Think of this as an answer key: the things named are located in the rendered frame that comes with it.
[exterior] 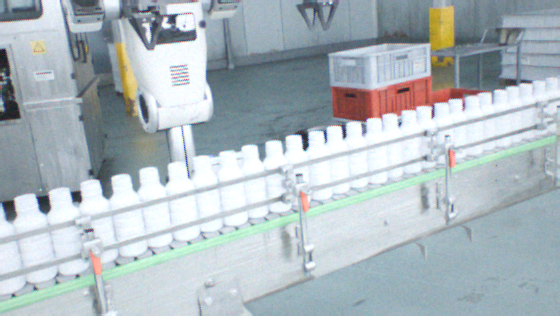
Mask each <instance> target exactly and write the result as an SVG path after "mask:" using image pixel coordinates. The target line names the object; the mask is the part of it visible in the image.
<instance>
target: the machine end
mask: <svg viewBox="0 0 560 316"><path fill-rule="evenodd" d="M93 63H94V62H93V59H91V55H90V49H89V43H88V37H87V32H86V31H85V32H72V31H71V30H70V27H69V24H68V20H67V17H66V13H65V10H64V7H63V3H62V0H0V71H3V69H8V68H10V70H11V72H9V73H11V75H12V80H13V84H14V89H15V94H16V99H17V103H18V105H17V106H16V107H14V108H13V109H11V110H10V111H8V112H7V113H6V114H4V115H3V116H1V117H0V197H1V201H2V202H3V201H10V200H14V198H16V197H18V196H21V195H25V194H35V197H37V196H45V195H50V193H49V192H50V191H51V190H54V189H57V188H69V191H70V192H73V191H80V190H82V189H81V183H82V182H85V181H88V180H98V179H100V178H101V175H98V173H99V170H100V167H101V164H102V163H105V162H107V161H106V159H104V156H105V153H106V150H107V140H106V139H108V137H107V134H105V129H104V123H103V117H102V112H101V106H100V100H99V96H100V91H98V90H97V89H96V84H97V83H98V82H99V77H94V72H93V66H92V64H93ZM9 73H6V77H9V76H10V74H9Z"/></svg>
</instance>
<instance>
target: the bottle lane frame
mask: <svg viewBox="0 0 560 316"><path fill-rule="evenodd" d="M555 144H556V136H553V137H550V138H545V139H542V140H537V141H535V142H532V143H528V144H525V145H520V146H519V147H515V148H512V149H509V150H503V151H502V152H499V153H494V154H492V155H489V156H485V157H482V158H479V159H476V158H475V160H472V161H466V162H465V163H456V164H455V166H454V167H451V195H453V196H454V197H455V198H456V202H455V203H454V212H455V214H456V218H455V219H454V220H451V225H445V220H444V218H443V214H444V212H442V211H440V208H437V197H440V194H439V192H437V182H438V181H441V180H442V194H445V175H444V168H442V169H436V170H435V171H432V172H429V173H427V172H425V174H422V175H420V176H417V175H416V177H413V178H410V179H405V180H403V181H400V182H394V183H393V184H390V185H386V186H383V185H382V187H380V188H376V189H370V191H366V192H363V193H359V192H358V194H356V195H353V196H350V197H348V196H346V198H343V199H340V200H333V202H330V203H326V204H321V206H317V207H314V208H309V211H308V212H306V216H307V229H308V241H309V242H311V243H312V244H313V245H314V246H315V248H314V252H313V253H314V261H315V262H316V269H315V270H312V271H311V276H310V277H305V276H304V270H303V268H302V262H303V259H302V256H301V255H299V251H298V244H300V243H301V242H300V238H297V230H296V226H299V225H300V219H299V212H295V211H294V214H291V215H287V216H284V217H283V216H280V215H279V216H280V218H277V219H274V220H271V221H268V220H265V222H264V223H261V224H257V225H252V224H250V225H251V226H250V227H247V228H244V229H242V230H239V229H236V231H235V232H232V233H228V234H225V235H224V234H221V233H220V236H218V237H215V238H212V239H206V238H204V241H202V242H198V243H195V244H189V243H188V244H187V246H185V247H182V248H179V249H172V248H171V249H170V251H169V252H165V253H162V254H159V255H156V254H152V255H153V256H152V257H149V258H145V259H142V260H137V259H135V260H134V262H132V263H129V264H125V265H122V266H119V265H115V268H112V269H109V270H105V271H102V277H103V283H104V287H106V286H110V289H111V295H112V300H110V304H109V306H113V305H114V310H117V313H118V316H201V311H200V304H199V296H200V295H201V293H202V291H203V289H204V288H207V287H210V286H213V285H216V284H219V283H222V282H225V281H227V280H230V279H234V280H236V281H237V282H238V283H239V284H240V290H241V299H242V306H243V305H246V304H249V303H251V302H254V301H257V300H259V299H262V298H265V297H267V296H270V295H273V294H275V293H278V292H281V291H284V290H286V289H289V288H292V287H294V286H297V285H300V284H302V283H305V282H308V281H310V280H313V279H316V278H319V277H321V276H324V275H326V274H328V273H331V272H334V271H336V270H339V269H342V268H344V267H347V266H350V265H352V264H355V263H358V262H361V261H363V260H366V259H369V258H371V257H374V256H379V255H382V254H385V253H387V252H390V251H393V250H396V249H398V248H401V247H404V246H406V245H409V244H412V243H414V242H417V241H420V240H422V239H425V238H428V237H430V236H433V235H436V234H438V233H440V232H443V231H446V230H448V229H451V228H454V227H456V226H459V225H462V224H464V223H467V222H470V221H473V220H475V219H478V218H481V217H483V216H486V215H489V214H491V213H494V212H497V211H499V210H502V209H505V208H507V207H510V206H513V205H516V204H518V203H521V202H524V201H526V200H529V199H532V198H534V197H537V196H540V195H542V194H545V193H548V192H552V191H554V190H557V189H560V185H559V186H555V185H554V181H553V180H552V176H553V175H549V174H547V173H546V171H544V162H548V161H547V159H546V158H544V151H545V149H546V148H549V157H548V158H549V159H550V160H555ZM0 316H100V310H99V305H98V300H97V295H96V290H95V284H94V279H93V274H92V275H89V276H85V277H82V278H80V277H79V276H78V277H76V279H75V280H72V281H69V282H65V283H62V284H59V283H58V282H57V283H55V286H52V287H49V288H45V289H42V290H37V289H34V291H33V292H32V293H29V294H25V295H22V296H19V297H16V296H15V295H14V296H12V297H11V299H9V300H5V301H2V302H0Z"/></svg>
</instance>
